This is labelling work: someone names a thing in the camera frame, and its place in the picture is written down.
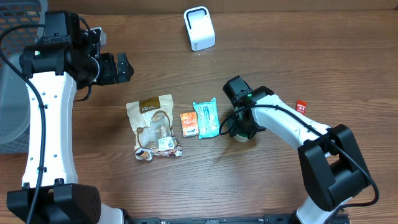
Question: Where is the red coffee stick sachet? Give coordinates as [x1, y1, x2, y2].
[296, 100, 307, 115]

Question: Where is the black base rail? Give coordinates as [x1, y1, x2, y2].
[129, 213, 351, 224]

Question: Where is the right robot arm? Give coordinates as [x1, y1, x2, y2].
[223, 83, 374, 223]

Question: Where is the grey plastic shopping basket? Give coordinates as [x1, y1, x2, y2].
[1, 0, 49, 154]

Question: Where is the teal wet wipes pack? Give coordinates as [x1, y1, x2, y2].
[193, 97, 220, 139]

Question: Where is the beige snack pouch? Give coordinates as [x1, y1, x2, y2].
[126, 95, 183, 161]

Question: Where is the orange small box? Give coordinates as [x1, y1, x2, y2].
[180, 111, 199, 138]

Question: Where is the white barcode scanner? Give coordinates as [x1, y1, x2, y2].
[183, 6, 216, 52]

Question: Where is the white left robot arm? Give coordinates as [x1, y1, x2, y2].
[7, 26, 133, 223]

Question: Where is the green lid jar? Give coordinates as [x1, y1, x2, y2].
[234, 134, 250, 142]

